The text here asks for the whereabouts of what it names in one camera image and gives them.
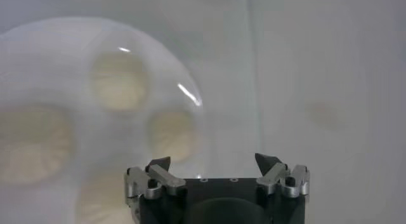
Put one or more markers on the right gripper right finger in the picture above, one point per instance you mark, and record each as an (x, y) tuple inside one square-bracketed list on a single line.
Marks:
[(272, 177)]

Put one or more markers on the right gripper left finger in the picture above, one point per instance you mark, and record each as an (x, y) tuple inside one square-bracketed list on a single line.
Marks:
[(165, 179)]

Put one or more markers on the white steamed baozi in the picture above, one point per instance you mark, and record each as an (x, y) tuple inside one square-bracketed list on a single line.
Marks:
[(101, 200), (31, 142), (172, 134), (120, 82)]

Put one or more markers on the round white plate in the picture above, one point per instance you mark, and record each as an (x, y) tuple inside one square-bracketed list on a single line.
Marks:
[(79, 69)]

